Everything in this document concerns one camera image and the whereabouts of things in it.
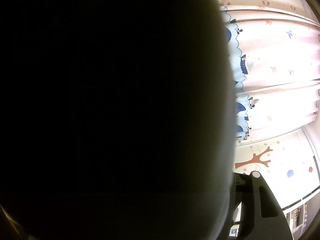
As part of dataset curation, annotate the pink patterned curtain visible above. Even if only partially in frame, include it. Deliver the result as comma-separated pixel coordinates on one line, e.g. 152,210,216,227
227,5,319,142

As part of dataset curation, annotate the blue whale pillow near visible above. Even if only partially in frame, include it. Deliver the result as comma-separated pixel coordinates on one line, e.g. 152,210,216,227
236,93,255,141

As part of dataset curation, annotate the blue whale pillow far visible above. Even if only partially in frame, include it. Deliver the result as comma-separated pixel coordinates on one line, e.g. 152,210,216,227
220,6,248,93

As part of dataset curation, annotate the black puffer jacket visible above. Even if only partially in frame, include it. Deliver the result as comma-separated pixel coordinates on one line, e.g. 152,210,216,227
1,0,235,239

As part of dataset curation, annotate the white shelf unit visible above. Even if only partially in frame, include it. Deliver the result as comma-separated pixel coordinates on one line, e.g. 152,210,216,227
283,186,319,239

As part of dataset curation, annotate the blue whale pillow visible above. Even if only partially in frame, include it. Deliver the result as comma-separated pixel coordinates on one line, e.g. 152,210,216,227
236,93,255,141
220,6,248,93

